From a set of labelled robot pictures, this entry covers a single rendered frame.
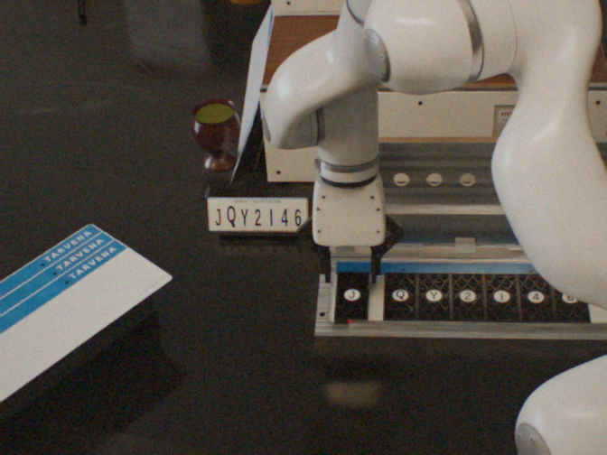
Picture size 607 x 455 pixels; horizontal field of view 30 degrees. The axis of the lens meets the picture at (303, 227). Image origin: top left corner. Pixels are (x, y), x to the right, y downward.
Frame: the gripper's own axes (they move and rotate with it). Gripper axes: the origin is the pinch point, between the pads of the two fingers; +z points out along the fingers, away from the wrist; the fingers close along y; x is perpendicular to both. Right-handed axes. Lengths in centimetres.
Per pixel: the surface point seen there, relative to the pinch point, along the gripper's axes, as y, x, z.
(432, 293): 11.8, 1.4, 5.1
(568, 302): 31.3, 0.0, 5.4
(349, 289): -0.4, 2.2, 4.9
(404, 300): 7.7, 0.1, 5.4
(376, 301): 3.6, 1.3, 6.3
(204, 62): -32, 68, -6
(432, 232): 11.8, 11.1, 0.2
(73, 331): -37.1, -15.2, 1.2
